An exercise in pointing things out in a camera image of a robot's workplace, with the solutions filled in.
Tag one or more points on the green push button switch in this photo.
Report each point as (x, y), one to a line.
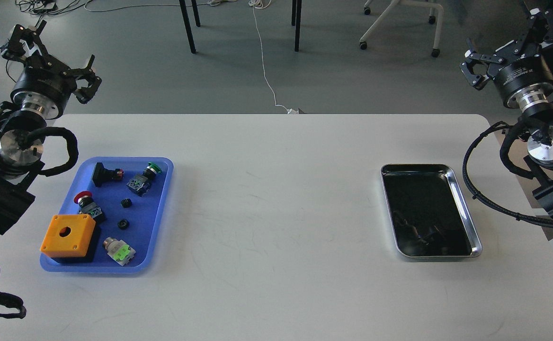
(140, 183)

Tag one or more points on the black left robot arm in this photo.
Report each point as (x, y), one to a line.
(29, 147)

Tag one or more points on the blue plastic tray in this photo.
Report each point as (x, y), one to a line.
(145, 214)

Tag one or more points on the silver metal tray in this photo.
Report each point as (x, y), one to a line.
(429, 216)

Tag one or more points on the black selector switch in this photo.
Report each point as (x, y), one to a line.
(102, 175)

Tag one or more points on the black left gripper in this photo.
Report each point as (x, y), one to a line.
(44, 81)

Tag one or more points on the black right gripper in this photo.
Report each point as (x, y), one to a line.
(520, 74)

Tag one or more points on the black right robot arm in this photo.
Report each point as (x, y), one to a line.
(526, 151)

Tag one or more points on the black table leg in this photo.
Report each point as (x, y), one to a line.
(296, 22)
(187, 26)

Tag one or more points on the silver green push button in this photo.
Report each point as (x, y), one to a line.
(118, 250)

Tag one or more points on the red push button switch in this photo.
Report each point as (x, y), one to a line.
(88, 206)

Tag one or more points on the orange button box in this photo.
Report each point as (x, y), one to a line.
(72, 236)

